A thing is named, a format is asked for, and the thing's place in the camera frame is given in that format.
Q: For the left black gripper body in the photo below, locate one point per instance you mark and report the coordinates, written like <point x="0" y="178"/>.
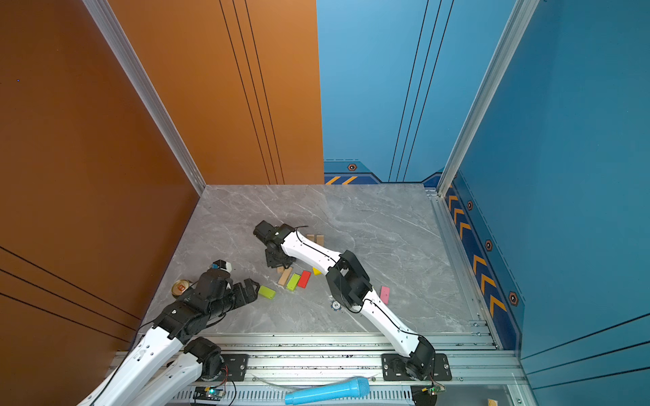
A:
<point x="239" y="298"/>

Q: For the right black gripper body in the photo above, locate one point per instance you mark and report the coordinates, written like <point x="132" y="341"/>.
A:
<point x="272" y="261"/>

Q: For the plain natural wood plank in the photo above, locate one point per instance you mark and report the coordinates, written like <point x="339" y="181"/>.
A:
<point x="284" y="275"/>

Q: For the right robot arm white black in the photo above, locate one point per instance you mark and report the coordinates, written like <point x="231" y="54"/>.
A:
<point x="349" y="285"/>

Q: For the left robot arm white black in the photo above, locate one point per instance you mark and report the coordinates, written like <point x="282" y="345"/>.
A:
<point x="171" y="355"/>

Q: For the lone green wood block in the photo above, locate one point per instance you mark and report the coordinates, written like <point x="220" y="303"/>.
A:
<point x="267" y="293"/>

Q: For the green block beside red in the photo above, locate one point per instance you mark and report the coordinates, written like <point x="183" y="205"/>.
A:
<point x="293" y="282"/>

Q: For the red wood block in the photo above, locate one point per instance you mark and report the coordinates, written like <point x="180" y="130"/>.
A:
<point x="304" y="279"/>

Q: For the pink wood block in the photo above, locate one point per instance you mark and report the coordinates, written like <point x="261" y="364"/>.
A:
<point x="385" y="294"/>

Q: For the green drink can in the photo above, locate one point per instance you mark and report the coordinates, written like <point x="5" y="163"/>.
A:
<point x="179" y="287"/>

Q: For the small circuit board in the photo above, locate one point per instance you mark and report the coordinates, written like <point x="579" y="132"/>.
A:
<point x="208" y="394"/>

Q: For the cyan toy microphone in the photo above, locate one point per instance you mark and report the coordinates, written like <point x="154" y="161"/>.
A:
<point x="355" y="388"/>

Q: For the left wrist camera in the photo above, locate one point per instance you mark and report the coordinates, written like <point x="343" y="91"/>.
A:
<point x="222" y="265"/>

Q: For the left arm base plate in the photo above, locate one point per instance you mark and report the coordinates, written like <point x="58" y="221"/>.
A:
<point x="233" y="368"/>

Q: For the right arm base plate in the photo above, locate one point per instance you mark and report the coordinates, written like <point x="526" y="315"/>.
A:
<point x="397" y="368"/>

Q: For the aluminium rail frame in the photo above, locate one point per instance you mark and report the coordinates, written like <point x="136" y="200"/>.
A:
<point x="284" y="363"/>

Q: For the left corner aluminium post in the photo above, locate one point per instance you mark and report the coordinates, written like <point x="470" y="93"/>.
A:
<point x="113" y="33"/>

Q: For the corner aluminium post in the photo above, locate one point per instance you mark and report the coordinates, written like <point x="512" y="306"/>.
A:
<point x="113" y="33"/>
<point x="509" y="42"/>

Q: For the right corner aluminium post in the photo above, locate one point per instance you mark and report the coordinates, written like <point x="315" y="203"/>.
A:
<point x="509" y="42"/>

